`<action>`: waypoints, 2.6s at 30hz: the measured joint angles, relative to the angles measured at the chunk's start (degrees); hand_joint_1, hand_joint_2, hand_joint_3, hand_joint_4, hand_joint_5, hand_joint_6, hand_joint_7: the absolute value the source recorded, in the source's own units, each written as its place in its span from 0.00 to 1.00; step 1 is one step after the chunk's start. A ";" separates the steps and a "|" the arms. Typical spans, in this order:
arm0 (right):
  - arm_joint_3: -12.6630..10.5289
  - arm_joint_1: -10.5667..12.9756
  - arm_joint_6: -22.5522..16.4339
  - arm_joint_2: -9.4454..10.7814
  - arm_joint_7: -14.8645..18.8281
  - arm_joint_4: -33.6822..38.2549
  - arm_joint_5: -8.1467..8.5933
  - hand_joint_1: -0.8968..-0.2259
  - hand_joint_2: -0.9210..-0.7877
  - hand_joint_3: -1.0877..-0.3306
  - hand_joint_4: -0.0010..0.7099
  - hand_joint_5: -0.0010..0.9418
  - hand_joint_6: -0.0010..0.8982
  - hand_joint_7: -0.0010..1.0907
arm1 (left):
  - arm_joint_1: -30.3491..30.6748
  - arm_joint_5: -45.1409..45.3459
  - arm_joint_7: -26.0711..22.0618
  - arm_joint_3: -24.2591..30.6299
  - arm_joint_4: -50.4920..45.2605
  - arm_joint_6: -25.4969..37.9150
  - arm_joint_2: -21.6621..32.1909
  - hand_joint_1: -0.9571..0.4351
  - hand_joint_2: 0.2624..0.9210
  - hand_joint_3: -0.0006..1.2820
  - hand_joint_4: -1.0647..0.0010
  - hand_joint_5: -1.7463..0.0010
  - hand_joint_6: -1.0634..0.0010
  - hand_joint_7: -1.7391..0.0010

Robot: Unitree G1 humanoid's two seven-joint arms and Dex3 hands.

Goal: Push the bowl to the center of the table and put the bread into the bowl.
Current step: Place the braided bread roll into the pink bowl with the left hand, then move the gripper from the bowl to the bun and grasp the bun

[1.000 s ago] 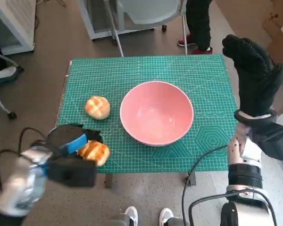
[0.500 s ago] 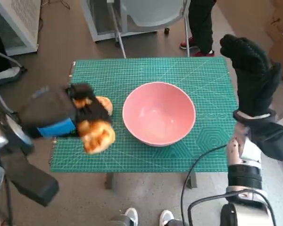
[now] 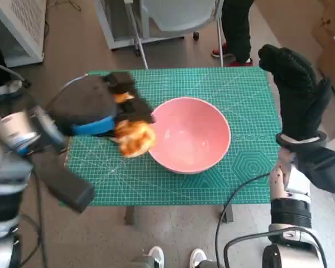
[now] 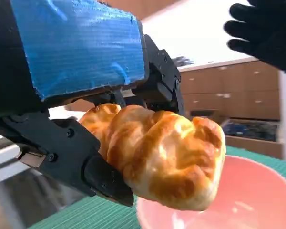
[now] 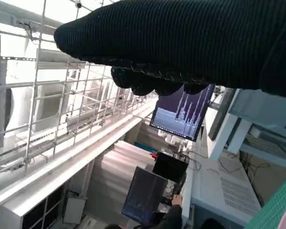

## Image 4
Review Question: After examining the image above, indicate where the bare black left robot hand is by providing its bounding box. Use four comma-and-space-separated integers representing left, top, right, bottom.
0, 0, 186, 208

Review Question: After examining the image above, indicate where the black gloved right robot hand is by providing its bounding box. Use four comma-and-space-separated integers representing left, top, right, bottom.
223, 0, 286, 76

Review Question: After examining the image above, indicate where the long twisted toy bread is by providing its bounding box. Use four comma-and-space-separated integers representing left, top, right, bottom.
78, 103, 227, 212

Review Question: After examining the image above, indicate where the pink bowl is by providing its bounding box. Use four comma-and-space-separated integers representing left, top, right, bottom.
135, 155, 286, 229

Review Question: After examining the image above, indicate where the brown cardboard box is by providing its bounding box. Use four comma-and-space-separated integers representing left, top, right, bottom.
177, 57, 282, 121

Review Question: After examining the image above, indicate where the open cardboard box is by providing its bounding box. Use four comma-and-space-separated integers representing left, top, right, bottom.
219, 118, 286, 159

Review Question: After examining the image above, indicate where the green cutting mat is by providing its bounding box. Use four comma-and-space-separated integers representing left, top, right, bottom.
28, 145, 286, 229

